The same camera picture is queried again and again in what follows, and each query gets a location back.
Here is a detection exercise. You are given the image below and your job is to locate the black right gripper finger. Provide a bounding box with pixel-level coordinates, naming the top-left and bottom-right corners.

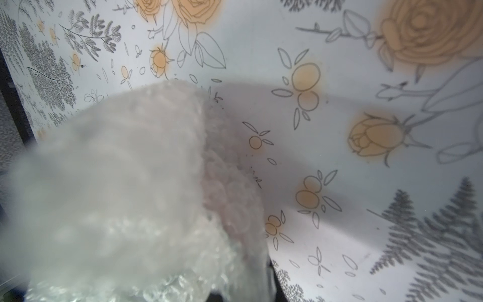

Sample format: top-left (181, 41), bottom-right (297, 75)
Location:
top-left (269, 261), bottom-right (288, 302)

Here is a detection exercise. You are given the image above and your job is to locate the clear bubble wrap sheet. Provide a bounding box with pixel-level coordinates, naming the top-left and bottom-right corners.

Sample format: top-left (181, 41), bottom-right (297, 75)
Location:
top-left (1, 80), bottom-right (277, 301)

